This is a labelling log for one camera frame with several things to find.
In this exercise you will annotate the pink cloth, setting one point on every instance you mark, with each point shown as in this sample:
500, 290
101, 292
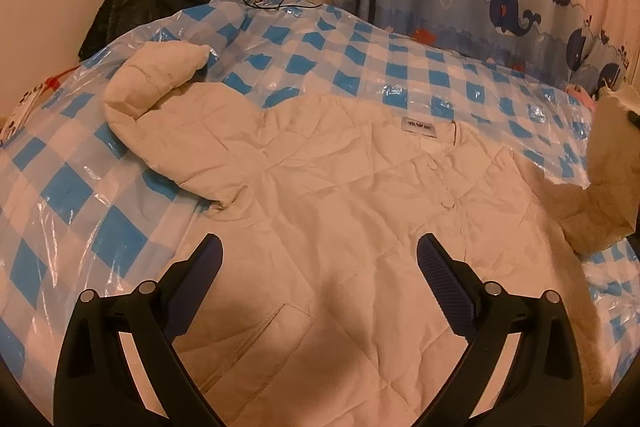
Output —
581, 98

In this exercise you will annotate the blue checkered plastic sheet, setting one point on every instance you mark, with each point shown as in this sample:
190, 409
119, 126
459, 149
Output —
325, 47

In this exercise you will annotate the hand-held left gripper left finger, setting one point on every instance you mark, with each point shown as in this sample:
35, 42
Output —
200, 277

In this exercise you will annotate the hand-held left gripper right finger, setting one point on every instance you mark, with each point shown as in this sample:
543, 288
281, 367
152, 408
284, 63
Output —
445, 277

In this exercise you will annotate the printed white bag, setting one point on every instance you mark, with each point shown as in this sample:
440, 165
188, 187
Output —
25, 107

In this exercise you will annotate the black quilted jacket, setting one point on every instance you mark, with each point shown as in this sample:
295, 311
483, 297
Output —
117, 14

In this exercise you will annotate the white padded jacket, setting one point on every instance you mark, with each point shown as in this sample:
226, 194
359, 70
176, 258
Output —
350, 207

